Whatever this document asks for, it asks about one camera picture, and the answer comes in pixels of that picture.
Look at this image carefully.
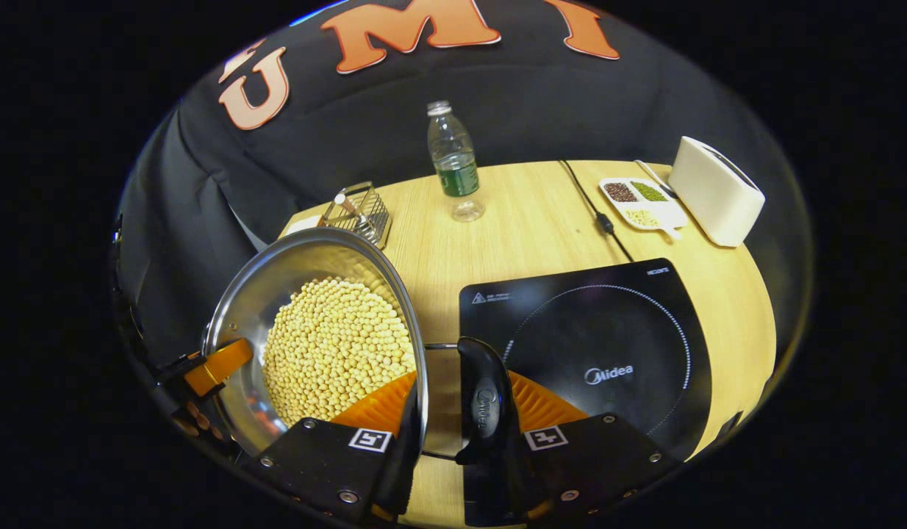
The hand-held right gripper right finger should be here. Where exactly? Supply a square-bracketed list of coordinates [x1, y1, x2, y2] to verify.
[465, 371, 684, 527]

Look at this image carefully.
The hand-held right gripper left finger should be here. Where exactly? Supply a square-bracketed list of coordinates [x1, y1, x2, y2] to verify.
[240, 371, 425, 526]

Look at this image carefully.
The stainless steel pot black handle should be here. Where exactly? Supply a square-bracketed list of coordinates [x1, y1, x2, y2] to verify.
[202, 226, 515, 467]

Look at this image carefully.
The pile of yellow soybeans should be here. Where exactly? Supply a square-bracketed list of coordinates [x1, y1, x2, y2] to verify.
[262, 277, 417, 428]

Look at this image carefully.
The black induction cooktop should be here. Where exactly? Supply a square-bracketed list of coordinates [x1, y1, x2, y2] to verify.
[459, 257, 713, 462]

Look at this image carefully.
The white divided bean dish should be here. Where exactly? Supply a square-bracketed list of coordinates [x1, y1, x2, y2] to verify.
[599, 176, 689, 241]

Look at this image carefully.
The white toaster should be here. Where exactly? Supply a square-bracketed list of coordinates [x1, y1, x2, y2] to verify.
[668, 136, 766, 248]

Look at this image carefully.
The clear plastic water bottle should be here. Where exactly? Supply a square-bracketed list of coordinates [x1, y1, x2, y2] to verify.
[426, 101, 486, 223]

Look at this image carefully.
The small clear wire basket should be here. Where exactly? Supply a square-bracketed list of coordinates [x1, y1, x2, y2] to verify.
[320, 181, 392, 249]

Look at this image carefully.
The black power cable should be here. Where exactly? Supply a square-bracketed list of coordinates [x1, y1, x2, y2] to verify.
[559, 159, 637, 263]

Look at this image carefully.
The white toaster cord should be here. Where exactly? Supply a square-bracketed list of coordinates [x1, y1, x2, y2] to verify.
[634, 159, 678, 199]

